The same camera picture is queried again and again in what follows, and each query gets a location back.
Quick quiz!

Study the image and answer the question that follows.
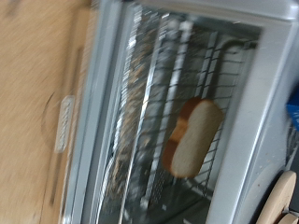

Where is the white bread slice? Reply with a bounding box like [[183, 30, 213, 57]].
[[162, 96, 225, 180]]

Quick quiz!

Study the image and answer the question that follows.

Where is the spatula with blue grip block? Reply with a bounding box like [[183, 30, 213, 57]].
[[285, 83, 299, 169]]

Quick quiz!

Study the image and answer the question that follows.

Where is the silver toaster oven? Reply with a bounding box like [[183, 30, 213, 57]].
[[62, 0, 299, 224]]

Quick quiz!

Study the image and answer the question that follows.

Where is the aluminium foil crumb tray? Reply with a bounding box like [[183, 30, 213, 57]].
[[106, 6, 176, 224]]

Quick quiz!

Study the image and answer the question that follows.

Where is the round wooden board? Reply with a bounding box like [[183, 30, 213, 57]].
[[255, 170, 299, 224]]

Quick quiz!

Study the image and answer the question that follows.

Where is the wire oven rack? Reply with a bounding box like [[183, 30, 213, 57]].
[[106, 6, 260, 224]]

